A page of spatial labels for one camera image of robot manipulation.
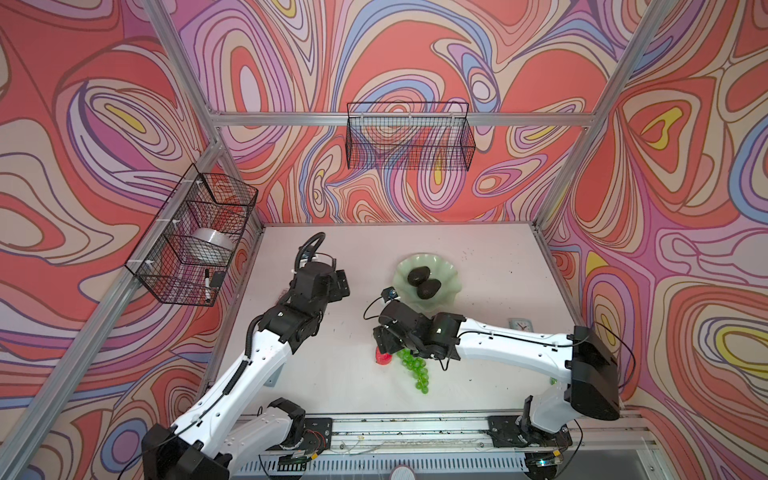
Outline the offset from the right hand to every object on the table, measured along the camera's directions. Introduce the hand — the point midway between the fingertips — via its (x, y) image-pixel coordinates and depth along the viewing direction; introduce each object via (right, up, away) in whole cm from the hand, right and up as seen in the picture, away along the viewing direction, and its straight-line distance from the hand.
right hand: (389, 338), depth 78 cm
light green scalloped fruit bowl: (+17, +17, +23) cm, 34 cm away
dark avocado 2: (+10, +15, +22) cm, 29 cm away
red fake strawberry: (-2, -7, +3) cm, 8 cm away
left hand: (-16, +17, -1) cm, 23 cm away
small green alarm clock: (+41, +1, +12) cm, 43 cm away
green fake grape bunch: (+8, -9, +5) cm, 13 cm away
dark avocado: (+13, +11, +20) cm, 26 cm away
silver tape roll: (-44, +27, -5) cm, 52 cm away
